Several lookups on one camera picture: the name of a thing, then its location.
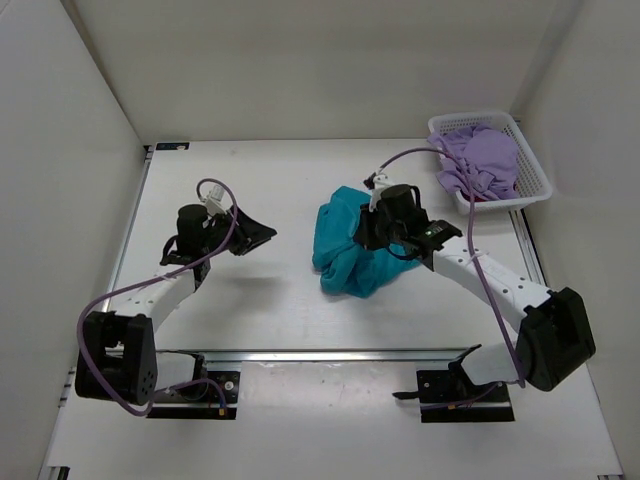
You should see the blue label sticker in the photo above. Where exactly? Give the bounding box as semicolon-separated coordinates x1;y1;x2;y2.
155;142;190;151

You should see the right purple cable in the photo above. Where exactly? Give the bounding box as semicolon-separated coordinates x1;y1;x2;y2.
364;144;527;412

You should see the teal t shirt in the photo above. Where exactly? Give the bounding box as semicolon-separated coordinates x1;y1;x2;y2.
312;186;420;298

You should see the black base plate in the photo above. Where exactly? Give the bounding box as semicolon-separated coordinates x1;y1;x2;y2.
147;362;241;421
416;370;515;424

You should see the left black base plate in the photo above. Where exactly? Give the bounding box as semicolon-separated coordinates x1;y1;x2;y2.
147;362;241;421

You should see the white plastic basket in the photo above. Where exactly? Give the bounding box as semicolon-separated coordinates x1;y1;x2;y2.
428;110;553;214

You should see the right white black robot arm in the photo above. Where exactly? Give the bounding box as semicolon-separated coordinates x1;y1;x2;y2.
353;184;596;405

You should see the purple t shirt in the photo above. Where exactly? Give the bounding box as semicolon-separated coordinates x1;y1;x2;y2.
428;125;519;201

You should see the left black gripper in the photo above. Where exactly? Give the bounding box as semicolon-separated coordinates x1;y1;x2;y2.
202;204;277;258

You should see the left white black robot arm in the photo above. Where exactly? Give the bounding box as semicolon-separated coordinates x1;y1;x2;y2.
75;204;277;406

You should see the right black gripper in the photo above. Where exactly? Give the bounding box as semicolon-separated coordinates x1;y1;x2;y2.
356;200;408;251

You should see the red t shirt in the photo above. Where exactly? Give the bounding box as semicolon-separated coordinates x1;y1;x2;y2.
474;189;521;202

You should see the aluminium rail front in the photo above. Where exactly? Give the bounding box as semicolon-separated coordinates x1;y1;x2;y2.
190;349;464;363

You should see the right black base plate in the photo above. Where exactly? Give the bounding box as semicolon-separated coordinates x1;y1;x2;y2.
416;370;515;424

